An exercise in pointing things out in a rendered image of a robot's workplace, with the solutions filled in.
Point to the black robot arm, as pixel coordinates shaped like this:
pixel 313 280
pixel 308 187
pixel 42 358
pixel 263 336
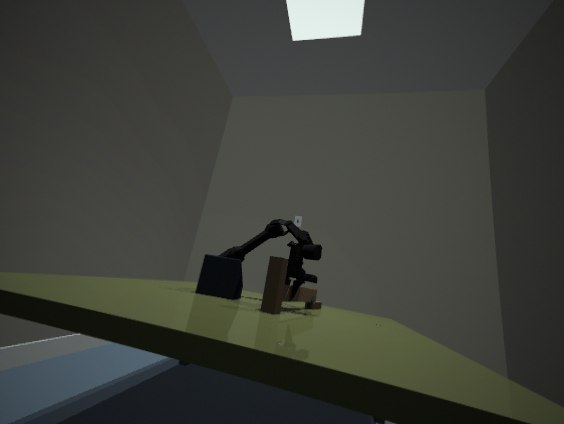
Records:
pixel 303 249

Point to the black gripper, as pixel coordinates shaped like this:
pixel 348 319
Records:
pixel 294 267

